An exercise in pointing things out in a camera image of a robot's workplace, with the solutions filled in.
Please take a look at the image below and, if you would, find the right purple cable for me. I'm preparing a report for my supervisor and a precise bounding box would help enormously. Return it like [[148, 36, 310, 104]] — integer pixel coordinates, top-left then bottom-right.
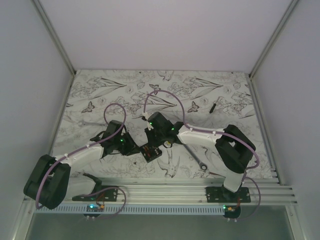
[[143, 89, 262, 222]]

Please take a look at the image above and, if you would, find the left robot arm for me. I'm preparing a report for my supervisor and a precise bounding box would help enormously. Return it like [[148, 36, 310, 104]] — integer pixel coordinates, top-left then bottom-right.
[[23, 120, 141, 210]]

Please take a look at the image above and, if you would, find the floral patterned mat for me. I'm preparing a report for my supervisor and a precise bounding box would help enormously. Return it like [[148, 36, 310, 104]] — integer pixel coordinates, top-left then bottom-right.
[[53, 70, 275, 179]]

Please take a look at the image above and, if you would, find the grey slotted cable duct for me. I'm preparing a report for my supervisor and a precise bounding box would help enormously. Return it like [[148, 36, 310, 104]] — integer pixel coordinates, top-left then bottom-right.
[[35, 203, 225, 216]]

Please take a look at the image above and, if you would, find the black fuse box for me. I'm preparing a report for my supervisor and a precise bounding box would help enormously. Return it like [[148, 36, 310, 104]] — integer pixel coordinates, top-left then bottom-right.
[[139, 143, 162, 163]]

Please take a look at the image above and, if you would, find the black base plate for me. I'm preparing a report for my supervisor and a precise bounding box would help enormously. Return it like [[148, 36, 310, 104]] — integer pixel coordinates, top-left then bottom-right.
[[72, 185, 118, 203], [205, 186, 251, 203]]

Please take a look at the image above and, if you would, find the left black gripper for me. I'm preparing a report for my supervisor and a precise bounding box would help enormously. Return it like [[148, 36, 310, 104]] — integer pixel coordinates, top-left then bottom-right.
[[113, 131, 142, 156]]

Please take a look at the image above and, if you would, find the silver ratchet wrench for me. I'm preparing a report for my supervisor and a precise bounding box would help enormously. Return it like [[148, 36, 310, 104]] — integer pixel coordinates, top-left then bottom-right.
[[183, 144, 208, 171]]

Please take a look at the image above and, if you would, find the aluminium rail frame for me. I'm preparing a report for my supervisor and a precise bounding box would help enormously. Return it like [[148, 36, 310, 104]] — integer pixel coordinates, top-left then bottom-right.
[[23, 181, 298, 206]]

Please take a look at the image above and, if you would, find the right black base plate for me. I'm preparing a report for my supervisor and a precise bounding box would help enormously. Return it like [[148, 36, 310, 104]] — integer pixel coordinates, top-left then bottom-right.
[[205, 186, 251, 203]]

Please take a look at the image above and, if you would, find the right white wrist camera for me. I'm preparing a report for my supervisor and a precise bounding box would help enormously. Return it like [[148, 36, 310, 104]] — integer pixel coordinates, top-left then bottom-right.
[[142, 112, 153, 131]]

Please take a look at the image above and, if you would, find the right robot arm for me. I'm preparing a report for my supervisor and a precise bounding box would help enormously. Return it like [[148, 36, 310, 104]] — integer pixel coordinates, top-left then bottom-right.
[[142, 112, 256, 203]]

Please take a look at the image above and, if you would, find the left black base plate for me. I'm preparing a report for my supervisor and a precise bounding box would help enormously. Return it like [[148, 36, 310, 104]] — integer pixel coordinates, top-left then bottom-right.
[[72, 185, 118, 203]]

